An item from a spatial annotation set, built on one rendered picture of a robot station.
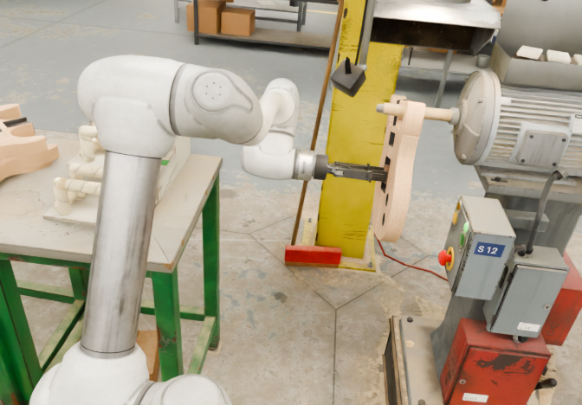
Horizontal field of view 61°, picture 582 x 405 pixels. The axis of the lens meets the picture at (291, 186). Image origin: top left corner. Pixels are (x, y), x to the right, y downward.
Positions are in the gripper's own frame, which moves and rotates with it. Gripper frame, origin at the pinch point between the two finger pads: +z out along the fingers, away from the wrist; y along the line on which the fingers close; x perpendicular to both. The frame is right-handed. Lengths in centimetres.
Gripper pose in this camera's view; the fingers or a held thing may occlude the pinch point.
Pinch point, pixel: (384, 174)
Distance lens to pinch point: 145.8
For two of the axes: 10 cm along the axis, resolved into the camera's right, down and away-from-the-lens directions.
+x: 1.1, -9.7, -2.1
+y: -0.6, 2.0, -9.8
